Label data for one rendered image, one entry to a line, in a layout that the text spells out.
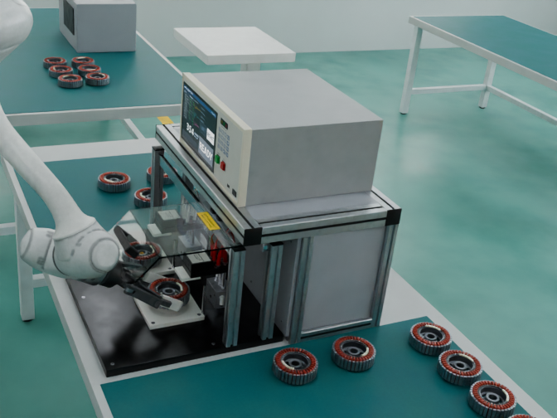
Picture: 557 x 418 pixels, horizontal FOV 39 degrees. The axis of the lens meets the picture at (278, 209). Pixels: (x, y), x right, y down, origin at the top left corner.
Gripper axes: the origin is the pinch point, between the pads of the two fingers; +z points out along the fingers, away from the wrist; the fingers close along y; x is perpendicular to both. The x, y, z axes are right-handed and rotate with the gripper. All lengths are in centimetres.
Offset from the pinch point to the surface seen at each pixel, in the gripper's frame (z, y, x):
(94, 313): -13.3, -3.5, -13.9
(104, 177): 6, -82, -2
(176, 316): 2.9, 5.5, -3.1
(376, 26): 351, -472, 135
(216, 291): 11.0, 3.3, 6.5
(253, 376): 14.0, 31.0, -0.3
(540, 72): 258, -175, 141
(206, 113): -11.0, -13.3, 45.4
